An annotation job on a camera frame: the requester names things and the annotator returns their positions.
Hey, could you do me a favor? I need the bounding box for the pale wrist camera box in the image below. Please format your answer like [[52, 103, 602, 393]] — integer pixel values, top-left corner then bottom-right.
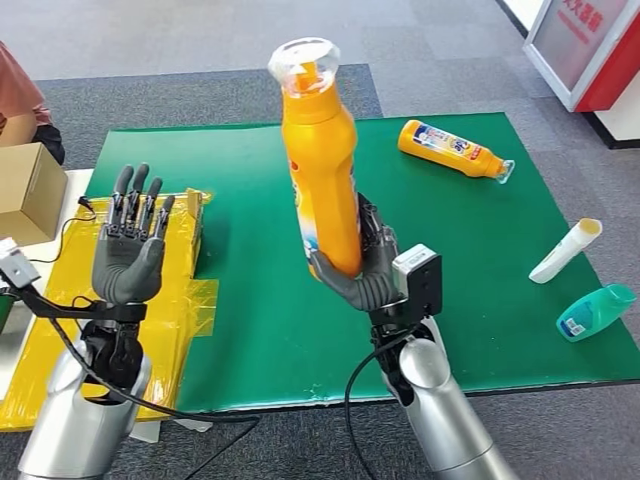
[[0, 237, 42, 291], [391, 243, 444, 320]]

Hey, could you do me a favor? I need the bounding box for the white tube bottle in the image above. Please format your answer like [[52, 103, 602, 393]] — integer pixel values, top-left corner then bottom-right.
[[528, 217, 604, 285]]

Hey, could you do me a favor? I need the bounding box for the brown cardboard box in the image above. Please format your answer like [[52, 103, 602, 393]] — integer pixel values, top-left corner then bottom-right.
[[0, 142, 69, 248]]

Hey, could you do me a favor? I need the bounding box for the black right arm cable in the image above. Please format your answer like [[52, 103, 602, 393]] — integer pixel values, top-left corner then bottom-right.
[[343, 327, 426, 480]]

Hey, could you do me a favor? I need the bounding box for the green table mat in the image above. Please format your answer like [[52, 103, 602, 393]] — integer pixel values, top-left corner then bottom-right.
[[85, 112, 640, 415]]

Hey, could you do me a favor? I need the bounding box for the red and white sign board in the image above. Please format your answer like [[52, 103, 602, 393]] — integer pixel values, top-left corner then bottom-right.
[[523, 0, 640, 115]]

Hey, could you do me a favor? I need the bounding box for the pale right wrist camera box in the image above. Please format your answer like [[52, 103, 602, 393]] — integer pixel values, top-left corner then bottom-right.
[[391, 243, 444, 320]]

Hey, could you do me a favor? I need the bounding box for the thin black cable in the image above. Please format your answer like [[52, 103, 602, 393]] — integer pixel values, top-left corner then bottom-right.
[[29, 196, 97, 265]]

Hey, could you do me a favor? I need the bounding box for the yellow taped flat box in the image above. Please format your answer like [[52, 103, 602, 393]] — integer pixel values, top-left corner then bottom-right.
[[0, 188, 220, 433]]

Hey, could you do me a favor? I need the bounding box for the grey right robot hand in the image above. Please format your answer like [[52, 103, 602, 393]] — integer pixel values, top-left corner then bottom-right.
[[309, 193, 402, 313]]

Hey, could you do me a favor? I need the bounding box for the white display plinth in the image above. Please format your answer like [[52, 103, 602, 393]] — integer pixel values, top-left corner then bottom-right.
[[582, 89, 640, 151]]

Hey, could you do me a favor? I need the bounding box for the orange bottle with clear cap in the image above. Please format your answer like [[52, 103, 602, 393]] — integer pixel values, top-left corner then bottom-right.
[[267, 36, 364, 280], [398, 119, 516, 186]]

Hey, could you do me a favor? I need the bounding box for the teal plastic bottle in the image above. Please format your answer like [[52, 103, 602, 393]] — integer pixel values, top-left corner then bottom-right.
[[555, 284, 638, 344]]

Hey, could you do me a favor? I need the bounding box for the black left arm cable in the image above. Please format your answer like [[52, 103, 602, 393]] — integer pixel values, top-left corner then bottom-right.
[[47, 316, 261, 480]]

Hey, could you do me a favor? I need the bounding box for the seated person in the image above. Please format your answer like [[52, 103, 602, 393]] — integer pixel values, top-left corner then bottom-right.
[[0, 40, 66, 167]]

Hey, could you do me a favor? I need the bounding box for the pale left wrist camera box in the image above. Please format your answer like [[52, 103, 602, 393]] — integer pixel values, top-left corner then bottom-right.
[[0, 237, 42, 291]]

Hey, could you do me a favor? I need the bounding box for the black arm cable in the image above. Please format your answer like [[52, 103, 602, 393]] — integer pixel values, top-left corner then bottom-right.
[[343, 327, 426, 480], [47, 316, 261, 480]]

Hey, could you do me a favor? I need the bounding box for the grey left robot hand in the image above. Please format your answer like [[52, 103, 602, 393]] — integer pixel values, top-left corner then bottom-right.
[[91, 163, 177, 307]]

